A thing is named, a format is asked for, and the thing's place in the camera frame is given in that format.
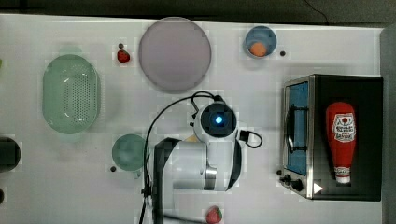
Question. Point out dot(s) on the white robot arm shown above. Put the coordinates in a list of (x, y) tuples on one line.
[(212, 162)]

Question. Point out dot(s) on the large grey plate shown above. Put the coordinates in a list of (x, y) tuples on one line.
[(175, 54)]

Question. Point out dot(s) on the green mug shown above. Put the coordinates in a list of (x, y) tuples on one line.
[(128, 154)]

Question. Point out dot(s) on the orange fruit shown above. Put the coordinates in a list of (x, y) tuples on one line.
[(258, 49)]

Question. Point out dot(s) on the small red strawberry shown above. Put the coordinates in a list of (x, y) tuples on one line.
[(123, 56)]

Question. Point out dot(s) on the blue bowl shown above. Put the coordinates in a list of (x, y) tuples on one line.
[(261, 34)]

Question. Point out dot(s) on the large plush strawberry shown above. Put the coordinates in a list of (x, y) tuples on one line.
[(213, 215)]

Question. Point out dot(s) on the green perforated colander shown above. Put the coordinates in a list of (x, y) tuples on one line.
[(70, 94)]

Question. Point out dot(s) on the black toaster oven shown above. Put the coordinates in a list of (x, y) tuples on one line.
[(307, 159)]

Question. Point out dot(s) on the red plush ketchup bottle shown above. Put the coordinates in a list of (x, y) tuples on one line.
[(341, 134)]

